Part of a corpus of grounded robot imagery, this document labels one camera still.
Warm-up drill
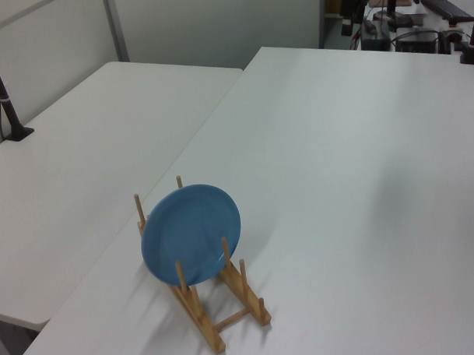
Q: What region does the blue round plate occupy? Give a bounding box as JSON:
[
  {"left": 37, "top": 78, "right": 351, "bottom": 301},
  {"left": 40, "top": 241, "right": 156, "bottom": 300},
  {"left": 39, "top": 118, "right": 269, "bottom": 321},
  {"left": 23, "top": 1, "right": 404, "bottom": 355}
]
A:
[{"left": 139, "top": 182, "right": 244, "bottom": 289}]

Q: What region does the wooden plate rack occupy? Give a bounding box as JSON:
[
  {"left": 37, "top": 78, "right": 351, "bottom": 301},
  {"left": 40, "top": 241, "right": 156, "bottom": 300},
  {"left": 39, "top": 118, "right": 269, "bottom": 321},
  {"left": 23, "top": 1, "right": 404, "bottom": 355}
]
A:
[{"left": 132, "top": 171, "right": 273, "bottom": 355}]

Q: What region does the dark device with green label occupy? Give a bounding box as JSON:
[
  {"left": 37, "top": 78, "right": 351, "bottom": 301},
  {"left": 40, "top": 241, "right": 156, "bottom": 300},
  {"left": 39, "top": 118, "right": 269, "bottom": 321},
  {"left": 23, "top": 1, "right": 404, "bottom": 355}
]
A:
[{"left": 361, "top": 19, "right": 391, "bottom": 51}]

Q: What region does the black electronics box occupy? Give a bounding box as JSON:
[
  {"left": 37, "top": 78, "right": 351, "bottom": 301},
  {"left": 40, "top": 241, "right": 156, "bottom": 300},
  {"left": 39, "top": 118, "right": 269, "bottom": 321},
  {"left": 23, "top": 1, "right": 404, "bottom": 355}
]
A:
[{"left": 395, "top": 30, "right": 441, "bottom": 56}]

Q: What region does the black monitor stand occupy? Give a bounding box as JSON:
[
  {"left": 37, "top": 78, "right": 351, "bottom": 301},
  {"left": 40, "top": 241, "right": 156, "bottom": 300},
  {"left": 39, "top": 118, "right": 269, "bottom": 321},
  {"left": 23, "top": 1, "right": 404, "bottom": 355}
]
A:
[{"left": 372, "top": 0, "right": 413, "bottom": 30}]

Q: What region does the dark pole with table clamp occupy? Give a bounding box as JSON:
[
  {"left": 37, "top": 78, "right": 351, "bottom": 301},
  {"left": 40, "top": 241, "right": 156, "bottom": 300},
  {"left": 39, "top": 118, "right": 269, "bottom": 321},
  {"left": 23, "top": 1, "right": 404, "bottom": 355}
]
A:
[{"left": 458, "top": 0, "right": 474, "bottom": 65}]

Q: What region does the black computer keyboard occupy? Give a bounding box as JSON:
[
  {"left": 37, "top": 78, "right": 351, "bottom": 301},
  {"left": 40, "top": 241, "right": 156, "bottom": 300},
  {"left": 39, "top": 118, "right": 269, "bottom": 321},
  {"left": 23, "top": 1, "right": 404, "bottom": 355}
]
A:
[{"left": 419, "top": 0, "right": 474, "bottom": 24}]

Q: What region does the grey partition post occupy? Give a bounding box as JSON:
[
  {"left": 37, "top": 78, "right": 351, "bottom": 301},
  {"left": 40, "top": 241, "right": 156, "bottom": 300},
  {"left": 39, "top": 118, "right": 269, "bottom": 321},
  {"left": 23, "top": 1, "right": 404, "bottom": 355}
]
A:
[{"left": 101, "top": 0, "right": 130, "bottom": 63}]

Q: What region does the black camera pole with base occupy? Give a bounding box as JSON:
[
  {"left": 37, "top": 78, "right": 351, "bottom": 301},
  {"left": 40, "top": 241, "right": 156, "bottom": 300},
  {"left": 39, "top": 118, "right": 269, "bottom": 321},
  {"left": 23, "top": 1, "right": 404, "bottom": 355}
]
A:
[{"left": 0, "top": 28, "right": 37, "bottom": 143}]

